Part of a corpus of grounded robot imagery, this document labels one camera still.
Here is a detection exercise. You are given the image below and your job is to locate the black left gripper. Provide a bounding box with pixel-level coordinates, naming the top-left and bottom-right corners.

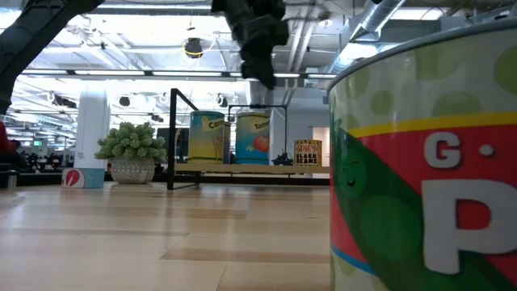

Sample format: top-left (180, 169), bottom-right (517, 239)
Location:
top-left (210, 0), bottom-right (290, 91)

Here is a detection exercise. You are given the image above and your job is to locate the blue tomato can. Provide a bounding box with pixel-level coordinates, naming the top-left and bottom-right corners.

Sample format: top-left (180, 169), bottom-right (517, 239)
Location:
top-left (235, 111), bottom-right (271, 166)

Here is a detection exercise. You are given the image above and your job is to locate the yellow blue carrots can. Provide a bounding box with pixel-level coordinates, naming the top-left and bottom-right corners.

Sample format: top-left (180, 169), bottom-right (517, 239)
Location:
top-left (187, 110), bottom-right (225, 165)

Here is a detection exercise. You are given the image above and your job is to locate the orange spicy black beans can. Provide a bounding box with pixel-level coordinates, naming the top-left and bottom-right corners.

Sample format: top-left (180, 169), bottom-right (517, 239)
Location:
top-left (293, 139), bottom-right (323, 167)

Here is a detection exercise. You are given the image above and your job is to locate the green peas can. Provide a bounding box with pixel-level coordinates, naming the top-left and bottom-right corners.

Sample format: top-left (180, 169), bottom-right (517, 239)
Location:
top-left (327, 19), bottom-right (517, 291)

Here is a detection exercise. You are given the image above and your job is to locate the short blue can red logo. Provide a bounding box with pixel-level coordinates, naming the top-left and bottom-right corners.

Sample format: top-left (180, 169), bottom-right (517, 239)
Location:
top-left (61, 167), bottom-right (107, 189)

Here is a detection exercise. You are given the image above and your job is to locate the black background monitor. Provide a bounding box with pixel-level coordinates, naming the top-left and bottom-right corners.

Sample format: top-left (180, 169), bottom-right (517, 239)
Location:
top-left (156, 127), bottom-right (191, 163)

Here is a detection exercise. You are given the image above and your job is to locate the long ceiling light strip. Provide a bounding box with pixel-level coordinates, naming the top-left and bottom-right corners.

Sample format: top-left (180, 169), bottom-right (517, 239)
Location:
top-left (19, 69), bottom-right (338, 81)

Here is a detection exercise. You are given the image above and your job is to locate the green potted plant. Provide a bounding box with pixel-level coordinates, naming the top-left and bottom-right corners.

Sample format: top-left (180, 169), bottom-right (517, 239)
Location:
top-left (94, 121), bottom-right (168, 185)

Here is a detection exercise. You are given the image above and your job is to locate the white pillar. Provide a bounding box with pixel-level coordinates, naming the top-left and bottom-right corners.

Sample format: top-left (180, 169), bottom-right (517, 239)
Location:
top-left (74, 80), bottom-right (111, 171)

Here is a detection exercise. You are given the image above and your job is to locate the person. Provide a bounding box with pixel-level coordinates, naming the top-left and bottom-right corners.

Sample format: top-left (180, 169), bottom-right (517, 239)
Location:
top-left (0, 120), bottom-right (21, 171)

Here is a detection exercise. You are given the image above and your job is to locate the black ceiling device yellow cable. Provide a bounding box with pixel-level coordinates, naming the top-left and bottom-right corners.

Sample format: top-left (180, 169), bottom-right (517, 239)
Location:
top-left (183, 37), bottom-right (205, 59)

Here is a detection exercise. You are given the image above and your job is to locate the black frame wooden shelf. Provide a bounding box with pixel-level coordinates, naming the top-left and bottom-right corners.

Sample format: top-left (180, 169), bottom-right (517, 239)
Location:
top-left (166, 87), bottom-right (330, 192)

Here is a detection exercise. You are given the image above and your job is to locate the smooth silver air duct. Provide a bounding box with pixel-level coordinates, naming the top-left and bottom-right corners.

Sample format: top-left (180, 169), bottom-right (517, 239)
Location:
top-left (329, 0), bottom-right (408, 74)

